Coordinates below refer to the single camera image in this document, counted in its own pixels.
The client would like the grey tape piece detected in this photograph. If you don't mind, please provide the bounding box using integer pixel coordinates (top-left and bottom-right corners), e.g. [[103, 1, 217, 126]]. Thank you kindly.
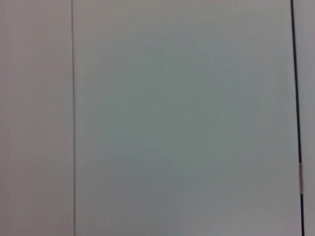
[[298, 162, 304, 195]]

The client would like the dark vertical wall strip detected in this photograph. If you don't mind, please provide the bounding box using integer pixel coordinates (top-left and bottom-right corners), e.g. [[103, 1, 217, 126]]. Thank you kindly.
[[290, 0, 306, 236]]

